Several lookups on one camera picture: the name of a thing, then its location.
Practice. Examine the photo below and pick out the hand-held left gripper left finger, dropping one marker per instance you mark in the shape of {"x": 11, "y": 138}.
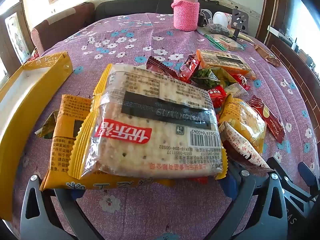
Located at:
{"x": 76, "y": 195}

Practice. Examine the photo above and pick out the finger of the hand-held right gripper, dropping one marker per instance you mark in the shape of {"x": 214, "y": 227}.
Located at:
{"x": 287, "y": 177}
{"x": 307, "y": 175}

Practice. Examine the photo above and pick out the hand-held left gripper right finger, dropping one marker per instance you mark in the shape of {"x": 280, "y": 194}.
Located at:
{"x": 228, "y": 185}

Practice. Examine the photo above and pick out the orange cracker packet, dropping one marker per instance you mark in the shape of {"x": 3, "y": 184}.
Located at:
{"x": 62, "y": 140}

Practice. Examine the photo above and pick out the dark red snack packet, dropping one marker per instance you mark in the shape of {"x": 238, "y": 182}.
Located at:
{"x": 267, "y": 117}

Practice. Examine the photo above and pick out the yellow sandwich cracker packet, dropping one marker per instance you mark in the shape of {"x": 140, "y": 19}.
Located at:
{"x": 242, "y": 120}

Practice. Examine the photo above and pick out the green and gold small packet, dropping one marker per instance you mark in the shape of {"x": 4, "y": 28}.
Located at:
{"x": 48, "y": 126}

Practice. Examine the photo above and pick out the yellow cardboard box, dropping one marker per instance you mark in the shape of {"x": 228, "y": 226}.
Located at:
{"x": 15, "y": 120}

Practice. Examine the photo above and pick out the large clear cracker packet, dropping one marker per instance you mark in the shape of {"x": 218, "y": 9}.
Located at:
{"x": 150, "y": 120}

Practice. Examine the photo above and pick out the white red-patterned snack packet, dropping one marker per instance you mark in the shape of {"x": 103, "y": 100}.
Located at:
{"x": 240, "y": 147}

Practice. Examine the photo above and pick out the pale snack packet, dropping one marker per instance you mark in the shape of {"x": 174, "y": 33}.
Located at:
{"x": 236, "y": 90}

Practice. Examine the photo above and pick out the yellow-green snack packet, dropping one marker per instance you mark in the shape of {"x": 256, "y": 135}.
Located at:
{"x": 225, "y": 76}

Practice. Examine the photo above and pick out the green candy packet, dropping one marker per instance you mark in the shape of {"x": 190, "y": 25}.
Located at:
{"x": 205, "y": 78}

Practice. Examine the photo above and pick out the red foil candy packet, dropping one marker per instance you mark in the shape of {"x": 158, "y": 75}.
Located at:
{"x": 190, "y": 67}

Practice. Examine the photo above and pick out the brown snack packet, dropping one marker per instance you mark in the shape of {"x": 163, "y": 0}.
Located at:
{"x": 267, "y": 54}

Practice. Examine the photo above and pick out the orange-edged clear cracker packet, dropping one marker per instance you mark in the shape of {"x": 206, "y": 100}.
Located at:
{"x": 225, "y": 60}

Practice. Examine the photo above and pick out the green-edged clear cracker packet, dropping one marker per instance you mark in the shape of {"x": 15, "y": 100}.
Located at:
{"x": 225, "y": 42}

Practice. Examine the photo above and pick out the dark plastic bag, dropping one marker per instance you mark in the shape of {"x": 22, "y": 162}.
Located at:
{"x": 218, "y": 29}

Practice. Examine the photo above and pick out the black phone stand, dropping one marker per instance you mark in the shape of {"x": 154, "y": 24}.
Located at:
{"x": 240, "y": 20}

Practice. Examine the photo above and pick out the glass jar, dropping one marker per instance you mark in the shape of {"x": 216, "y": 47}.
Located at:
{"x": 205, "y": 17}

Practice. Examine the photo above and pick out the maroon armchair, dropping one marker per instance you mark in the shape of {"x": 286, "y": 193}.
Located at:
{"x": 62, "y": 25}

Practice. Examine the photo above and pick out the wooden door with glass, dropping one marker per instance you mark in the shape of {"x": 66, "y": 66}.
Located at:
{"x": 15, "y": 30}

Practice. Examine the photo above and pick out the purple floral tablecloth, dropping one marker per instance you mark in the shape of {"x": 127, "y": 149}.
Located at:
{"x": 140, "y": 30}

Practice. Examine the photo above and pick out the pink thermos with knitted sleeve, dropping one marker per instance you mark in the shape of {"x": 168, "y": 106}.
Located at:
{"x": 186, "y": 12}

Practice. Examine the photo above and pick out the black sofa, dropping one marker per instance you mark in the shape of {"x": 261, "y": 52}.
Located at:
{"x": 135, "y": 6}

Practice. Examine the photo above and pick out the wooden door frame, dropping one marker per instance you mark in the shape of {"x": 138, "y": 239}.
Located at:
{"x": 271, "y": 5}

